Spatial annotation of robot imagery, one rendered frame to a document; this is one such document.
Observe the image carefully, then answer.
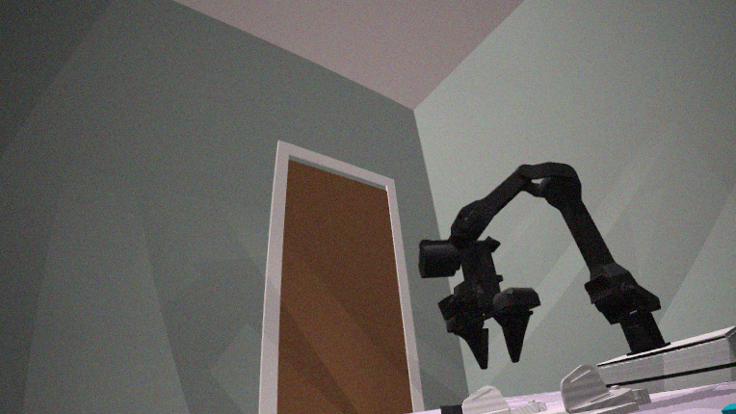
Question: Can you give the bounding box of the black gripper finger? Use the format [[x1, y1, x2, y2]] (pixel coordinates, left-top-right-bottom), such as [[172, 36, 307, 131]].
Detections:
[[492, 310, 533, 363], [454, 328, 489, 370]]

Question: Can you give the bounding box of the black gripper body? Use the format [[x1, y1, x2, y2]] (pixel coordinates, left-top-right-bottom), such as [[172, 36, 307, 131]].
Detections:
[[445, 268, 541, 332]]

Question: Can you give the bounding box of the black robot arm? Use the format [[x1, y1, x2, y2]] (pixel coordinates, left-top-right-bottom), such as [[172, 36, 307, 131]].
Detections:
[[418, 162, 670, 356]]

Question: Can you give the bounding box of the dark grey flat bar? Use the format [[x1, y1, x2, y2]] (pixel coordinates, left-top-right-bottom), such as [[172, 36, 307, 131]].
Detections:
[[440, 404, 463, 414]]

